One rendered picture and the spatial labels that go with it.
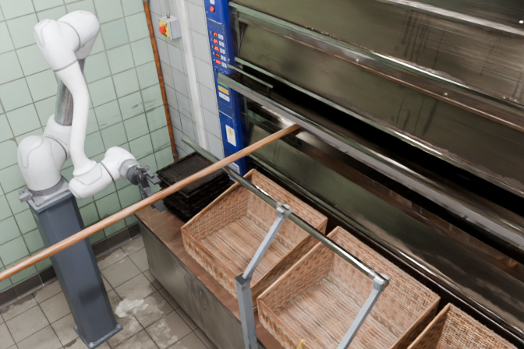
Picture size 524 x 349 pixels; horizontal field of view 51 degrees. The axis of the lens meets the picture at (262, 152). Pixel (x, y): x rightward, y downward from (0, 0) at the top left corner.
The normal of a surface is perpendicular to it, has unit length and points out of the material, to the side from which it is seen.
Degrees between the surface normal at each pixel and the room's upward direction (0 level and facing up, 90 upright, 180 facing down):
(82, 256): 90
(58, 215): 90
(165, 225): 0
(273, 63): 70
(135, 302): 0
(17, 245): 90
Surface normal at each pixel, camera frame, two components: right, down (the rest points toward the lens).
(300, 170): -0.76, 0.08
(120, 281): -0.07, -0.83
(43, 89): 0.62, 0.40
